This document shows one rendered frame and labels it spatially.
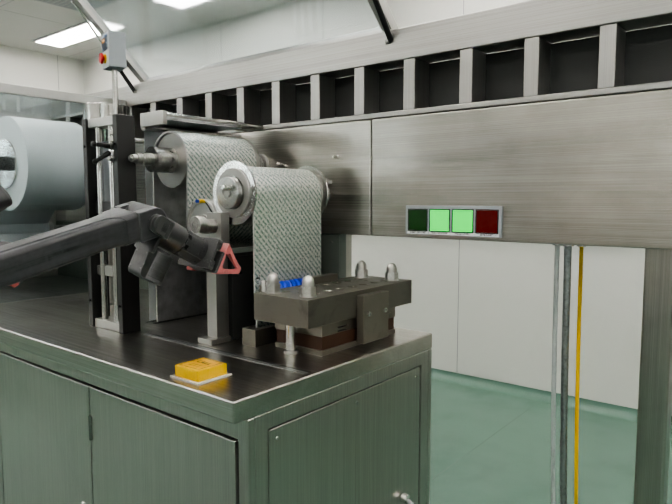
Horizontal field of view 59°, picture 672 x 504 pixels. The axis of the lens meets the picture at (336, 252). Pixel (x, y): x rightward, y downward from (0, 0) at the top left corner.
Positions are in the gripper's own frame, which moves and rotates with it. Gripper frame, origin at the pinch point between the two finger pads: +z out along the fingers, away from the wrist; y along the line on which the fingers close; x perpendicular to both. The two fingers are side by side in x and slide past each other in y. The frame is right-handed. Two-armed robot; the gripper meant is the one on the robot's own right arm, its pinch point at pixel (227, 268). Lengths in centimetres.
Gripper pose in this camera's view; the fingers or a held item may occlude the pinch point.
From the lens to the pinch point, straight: 132.3
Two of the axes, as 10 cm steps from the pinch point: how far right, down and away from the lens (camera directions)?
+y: 7.7, 0.7, -6.3
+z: 5.5, 4.1, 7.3
